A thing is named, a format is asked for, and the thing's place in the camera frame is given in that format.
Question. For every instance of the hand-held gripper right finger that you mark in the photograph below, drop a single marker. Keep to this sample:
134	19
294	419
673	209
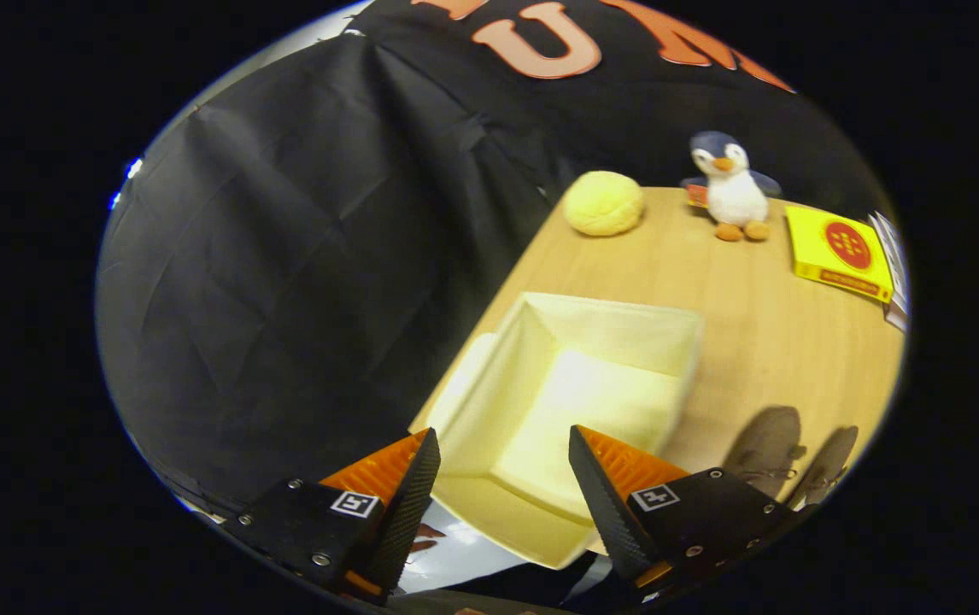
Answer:
605	504

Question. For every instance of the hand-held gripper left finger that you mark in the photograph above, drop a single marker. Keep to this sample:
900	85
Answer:
413	504

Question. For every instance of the beige fabric storage box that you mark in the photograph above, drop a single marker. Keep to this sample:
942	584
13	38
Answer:
592	401

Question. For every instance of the brown fuzzy shoe with bow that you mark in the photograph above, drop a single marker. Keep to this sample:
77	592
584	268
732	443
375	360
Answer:
827	461
765	444

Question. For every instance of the round yellow plush bun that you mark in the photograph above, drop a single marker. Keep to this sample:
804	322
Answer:
602	203

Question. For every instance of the penguin plush toy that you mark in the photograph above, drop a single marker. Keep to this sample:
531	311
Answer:
733	192

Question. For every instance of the yellow book with red circle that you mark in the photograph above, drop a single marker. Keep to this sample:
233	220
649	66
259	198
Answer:
835	248

